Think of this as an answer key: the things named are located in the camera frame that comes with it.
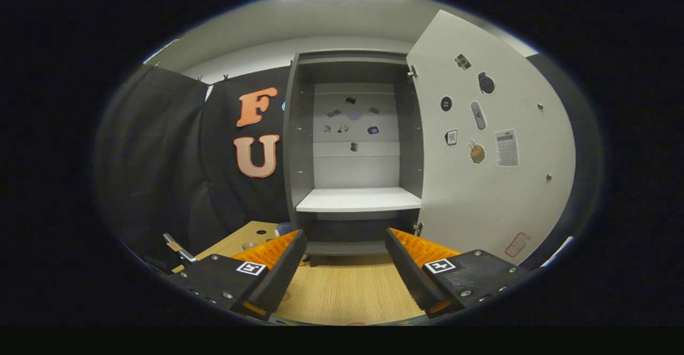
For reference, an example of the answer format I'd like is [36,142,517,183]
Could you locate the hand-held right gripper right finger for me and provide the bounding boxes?
[385,228,535,319]

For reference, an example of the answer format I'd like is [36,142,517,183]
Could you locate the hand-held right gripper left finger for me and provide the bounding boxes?
[170,229,308,321]

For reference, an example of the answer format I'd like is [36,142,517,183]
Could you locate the white cabinet door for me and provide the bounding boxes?
[406,9,577,266]

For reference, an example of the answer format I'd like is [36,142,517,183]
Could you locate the white cabinet shelf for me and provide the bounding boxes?
[296,187,423,213]

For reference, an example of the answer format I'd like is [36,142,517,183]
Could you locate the black backdrop cloth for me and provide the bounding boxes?
[95,53,605,271]

